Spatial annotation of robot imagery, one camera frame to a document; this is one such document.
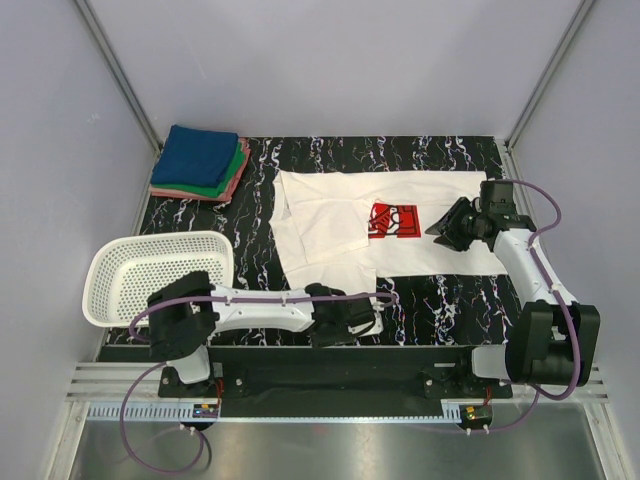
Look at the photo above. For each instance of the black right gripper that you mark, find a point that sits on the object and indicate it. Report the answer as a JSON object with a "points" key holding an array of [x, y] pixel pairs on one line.
{"points": [[463, 225]]}

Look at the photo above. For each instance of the white Coca-Cola print t-shirt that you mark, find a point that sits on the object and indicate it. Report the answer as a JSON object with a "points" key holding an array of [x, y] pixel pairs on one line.
{"points": [[347, 230]]}

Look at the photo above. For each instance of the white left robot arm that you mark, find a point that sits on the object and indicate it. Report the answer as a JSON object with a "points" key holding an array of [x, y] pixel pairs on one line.
{"points": [[183, 315]]}

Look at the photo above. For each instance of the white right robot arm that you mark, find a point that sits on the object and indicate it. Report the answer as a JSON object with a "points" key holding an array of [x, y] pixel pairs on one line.
{"points": [[553, 340]]}

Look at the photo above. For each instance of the folded pink t-shirt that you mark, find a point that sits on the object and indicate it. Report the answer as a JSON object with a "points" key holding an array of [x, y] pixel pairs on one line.
{"points": [[159, 191]]}

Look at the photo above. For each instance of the folded green t-shirt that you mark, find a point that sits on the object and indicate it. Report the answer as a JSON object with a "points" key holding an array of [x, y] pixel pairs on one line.
{"points": [[231, 178]]}

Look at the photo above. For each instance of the white perforated plastic basket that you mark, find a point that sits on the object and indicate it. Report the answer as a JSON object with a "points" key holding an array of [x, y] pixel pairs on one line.
{"points": [[126, 271]]}

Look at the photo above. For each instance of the folded blue t-shirt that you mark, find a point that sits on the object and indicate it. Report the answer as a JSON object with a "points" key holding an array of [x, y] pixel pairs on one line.
{"points": [[194, 157]]}

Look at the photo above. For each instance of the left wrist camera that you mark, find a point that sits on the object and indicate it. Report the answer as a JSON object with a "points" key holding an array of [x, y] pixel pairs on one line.
{"points": [[363, 316]]}

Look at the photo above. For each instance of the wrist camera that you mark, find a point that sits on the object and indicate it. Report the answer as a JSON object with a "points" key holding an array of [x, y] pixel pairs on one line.
{"points": [[363, 316], [496, 197]]}

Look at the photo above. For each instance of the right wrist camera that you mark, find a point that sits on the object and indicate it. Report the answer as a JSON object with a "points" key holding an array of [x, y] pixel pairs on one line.
{"points": [[496, 197]]}

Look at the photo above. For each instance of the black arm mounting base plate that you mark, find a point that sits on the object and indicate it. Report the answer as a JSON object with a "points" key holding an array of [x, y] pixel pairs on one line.
{"points": [[435, 372]]}

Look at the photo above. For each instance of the right aluminium frame post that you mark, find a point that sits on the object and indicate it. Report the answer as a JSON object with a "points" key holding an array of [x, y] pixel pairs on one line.
{"points": [[559, 54]]}

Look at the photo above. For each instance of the aluminium frame post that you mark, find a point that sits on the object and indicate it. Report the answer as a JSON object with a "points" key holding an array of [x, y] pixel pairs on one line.
{"points": [[100, 38], [559, 54]]}

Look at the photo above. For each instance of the white slotted cable duct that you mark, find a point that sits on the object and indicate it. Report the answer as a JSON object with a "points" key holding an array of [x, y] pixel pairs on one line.
{"points": [[153, 411]]}

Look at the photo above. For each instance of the left aluminium frame post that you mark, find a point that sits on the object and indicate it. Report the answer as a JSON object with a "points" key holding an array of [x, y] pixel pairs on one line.
{"points": [[100, 38]]}

